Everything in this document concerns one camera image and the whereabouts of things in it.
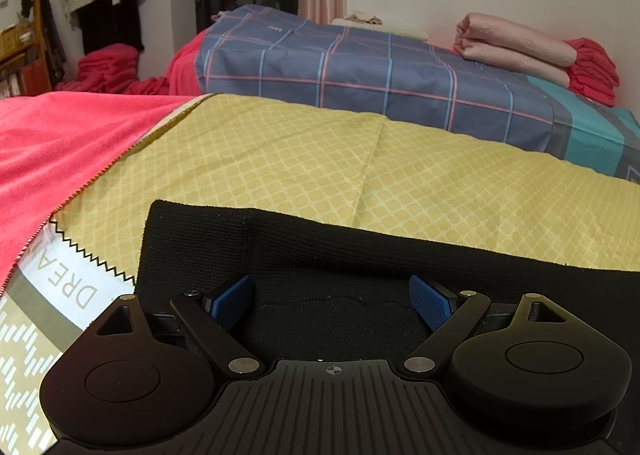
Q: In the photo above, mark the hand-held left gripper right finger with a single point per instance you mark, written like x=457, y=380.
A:
x=432, y=304

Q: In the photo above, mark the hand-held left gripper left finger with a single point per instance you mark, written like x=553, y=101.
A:
x=235, y=297

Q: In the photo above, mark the black pants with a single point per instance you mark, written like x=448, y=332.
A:
x=325, y=255

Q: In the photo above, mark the pink folded quilt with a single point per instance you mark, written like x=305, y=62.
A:
x=515, y=47

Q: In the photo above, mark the blue plaid quilt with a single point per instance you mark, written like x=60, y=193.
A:
x=375, y=75

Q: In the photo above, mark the pink blanket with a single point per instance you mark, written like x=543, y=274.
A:
x=60, y=145

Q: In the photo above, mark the yellow patterned bedspread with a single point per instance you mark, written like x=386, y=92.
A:
x=300, y=160

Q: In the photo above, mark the red bed sheet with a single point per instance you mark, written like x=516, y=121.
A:
x=184, y=65

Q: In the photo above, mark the wooden shelf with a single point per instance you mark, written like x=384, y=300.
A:
x=20, y=62

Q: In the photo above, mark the red towel pile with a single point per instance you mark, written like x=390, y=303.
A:
x=107, y=67

